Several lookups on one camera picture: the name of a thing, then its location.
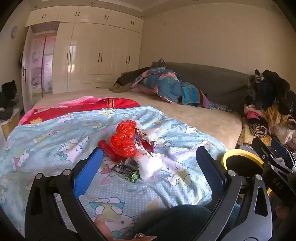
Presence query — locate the red tube wrapper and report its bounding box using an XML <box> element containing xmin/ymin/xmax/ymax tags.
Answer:
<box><xmin>98</xmin><ymin>140</ymin><xmax>122</xmax><ymax>162</ymax></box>

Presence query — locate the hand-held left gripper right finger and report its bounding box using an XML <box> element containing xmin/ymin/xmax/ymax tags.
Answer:
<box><xmin>195</xmin><ymin>146</ymin><xmax>273</xmax><ymax>241</ymax></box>

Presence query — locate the yellow round trash bin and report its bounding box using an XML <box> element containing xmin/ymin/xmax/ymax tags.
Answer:
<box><xmin>220</xmin><ymin>149</ymin><xmax>273</xmax><ymax>197</ymax></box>

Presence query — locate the cream wardrobe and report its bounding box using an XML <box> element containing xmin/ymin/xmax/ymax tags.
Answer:
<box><xmin>25</xmin><ymin>6</ymin><xmax>144</xmax><ymax>94</ymax></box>

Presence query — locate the colourful foil wrapper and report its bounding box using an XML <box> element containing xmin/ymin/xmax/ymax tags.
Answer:
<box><xmin>134</xmin><ymin>127</ymin><xmax>156</xmax><ymax>154</ymax></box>

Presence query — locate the blue cartoon cat blanket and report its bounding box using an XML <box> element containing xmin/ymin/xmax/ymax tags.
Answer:
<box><xmin>0</xmin><ymin>106</ymin><xmax>232</xmax><ymax>241</ymax></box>

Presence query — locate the yellow printed blanket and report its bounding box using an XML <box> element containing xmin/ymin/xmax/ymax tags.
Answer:
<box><xmin>238</xmin><ymin>127</ymin><xmax>255</xmax><ymax>145</ymax></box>

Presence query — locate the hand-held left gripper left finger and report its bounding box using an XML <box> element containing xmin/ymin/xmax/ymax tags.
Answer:
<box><xmin>25</xmin><ymin>146</ymin><xmax>121</xmax><ymax>241</ymax></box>

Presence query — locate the person's left hand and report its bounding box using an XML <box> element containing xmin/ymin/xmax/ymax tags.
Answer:
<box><xmin>94</xmin><ymin>217</ymin><xmax>158</xmax><ymax>241</ymax></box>

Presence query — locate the white door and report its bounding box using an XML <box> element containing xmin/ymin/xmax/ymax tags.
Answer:
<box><xmin>21</xmin><ymin>27</ymin><xmax>35</xmax><ymax>113</ymax></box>

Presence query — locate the black green snack wrapper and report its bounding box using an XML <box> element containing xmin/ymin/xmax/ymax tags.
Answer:
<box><xmin>112</xmin><ymin>161</ymin><xmax>141</xmax><ymax>183</ymax></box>

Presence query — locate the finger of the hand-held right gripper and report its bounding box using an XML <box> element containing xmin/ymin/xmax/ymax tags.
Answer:
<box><xmin>272</xmin><ymin>138</ymin><xmax>296</xmax><ymax>163</ymax></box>
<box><xmin>252</xmin><ymin>137</ymin><xmax>294</xmax><ymax>176</ymax></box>

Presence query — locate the black clothing heap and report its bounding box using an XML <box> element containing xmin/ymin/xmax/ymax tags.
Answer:
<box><xmin>0</xmin><ymin>80</ymin><xmax>19</xmax><ymax>121</ymax></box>

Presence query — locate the pile of clothes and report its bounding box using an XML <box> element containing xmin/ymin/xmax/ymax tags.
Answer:
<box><xmin>240</xmin><ymin>69</ymin><xmax>296</xmax><ymax>149</ymax></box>

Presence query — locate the grey patterned cloth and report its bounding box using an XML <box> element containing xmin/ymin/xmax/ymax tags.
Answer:
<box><xmin>208</xmin><ymin>102</ymin><xmax>234</xmax><ymax>113</ymax></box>

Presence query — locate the red plastic bag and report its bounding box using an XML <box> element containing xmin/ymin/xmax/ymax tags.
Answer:
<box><xmin>110</xmin><ymin>120</ymin><xmax>139</xmax><ymax>158</ymax></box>

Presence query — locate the person's leg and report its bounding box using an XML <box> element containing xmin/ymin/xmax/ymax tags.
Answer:
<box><xmin>136</xmin><ymin>204</ymin><xmax>215</xmax><ymax>241</ymax></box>

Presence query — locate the dark brown cloth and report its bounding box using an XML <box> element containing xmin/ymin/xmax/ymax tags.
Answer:
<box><xmin>109</xmin><ymin>67</ymin><xmax>148</xmax><ymax>93</ymax></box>

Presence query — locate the striped colourful cloth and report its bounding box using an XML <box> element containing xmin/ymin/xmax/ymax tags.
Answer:
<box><xmin>180</xmin><ymin>81</ymin><xmax>213</xmax><ymax>109</ymax></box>

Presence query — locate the red blanket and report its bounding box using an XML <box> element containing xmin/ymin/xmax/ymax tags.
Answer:
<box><xmin>18</xmin><ymin>97</ymin><xmax>141</xmax><ymax>126</ymax></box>

